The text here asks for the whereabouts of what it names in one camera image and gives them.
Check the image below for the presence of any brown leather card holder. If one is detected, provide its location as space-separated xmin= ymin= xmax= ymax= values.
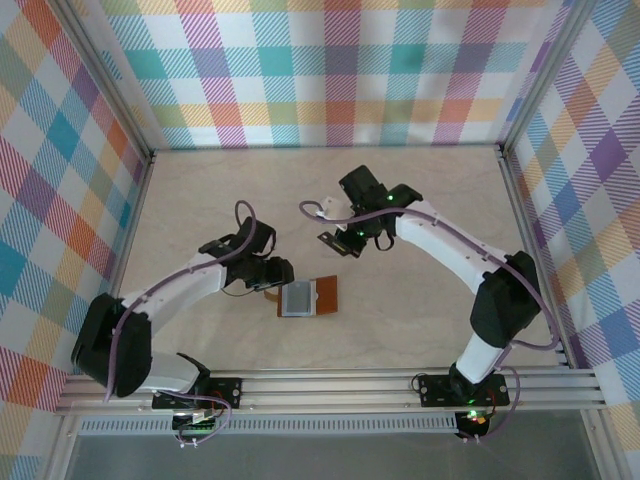
xmin=263 ymin=273 xmax=342 ymax=320

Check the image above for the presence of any grey dotted card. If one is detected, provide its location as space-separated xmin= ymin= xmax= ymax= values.
xmin=282 ymin=279 xmax=320 ymax=318

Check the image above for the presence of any green terminal circuit board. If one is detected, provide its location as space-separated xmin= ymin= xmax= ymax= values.
xmin=171 ymin=408 xmax=224 ymax=448

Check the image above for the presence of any small lit circuit board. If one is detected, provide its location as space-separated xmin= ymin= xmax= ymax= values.
xmin=455 ymin=407 xmax=490 ymax=441

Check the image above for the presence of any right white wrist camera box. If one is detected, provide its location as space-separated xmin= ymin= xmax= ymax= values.
xmin=319 ymin=195 xmax=351 ymax=221

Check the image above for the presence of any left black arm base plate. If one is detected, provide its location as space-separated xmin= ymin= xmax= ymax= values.
xmin=151 ymin=377 xmax=245 ymax=412

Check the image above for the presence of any aluminium mounting rail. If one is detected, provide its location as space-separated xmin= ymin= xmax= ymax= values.
xmin=53 ymin=368 xmax=607 ymax=417

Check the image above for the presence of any aluminium table edge rail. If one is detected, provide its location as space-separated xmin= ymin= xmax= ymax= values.
xmin=84 ymin=152 xmax=157 ymax=376
xmin=497 ymin=144 xmax=574 ymax=369

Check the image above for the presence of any grey slotted cable duct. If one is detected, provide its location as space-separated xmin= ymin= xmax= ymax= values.
xmin=78 ymin=417 xmax=461 ymax=437

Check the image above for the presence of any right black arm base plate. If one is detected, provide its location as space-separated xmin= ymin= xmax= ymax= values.
xmin=417 ymin=373 xmax=511 ymax=408

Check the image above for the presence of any aluminium frame post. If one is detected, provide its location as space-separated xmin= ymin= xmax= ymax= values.
xmin=497 ymin=0 xmax=594 ymax=156
xmin=52 ymin=0 xmax=156 ymax=164

